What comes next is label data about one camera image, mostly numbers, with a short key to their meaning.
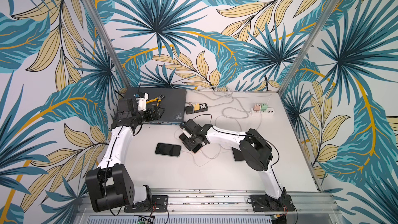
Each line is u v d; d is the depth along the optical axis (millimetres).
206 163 859
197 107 1042
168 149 1179
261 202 731
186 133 769
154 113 723
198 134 695
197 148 821
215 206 735
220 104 1136
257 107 1027
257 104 1014
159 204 722
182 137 927
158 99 1063
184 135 841
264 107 1042
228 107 1112
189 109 1084
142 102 733
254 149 526
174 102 1072
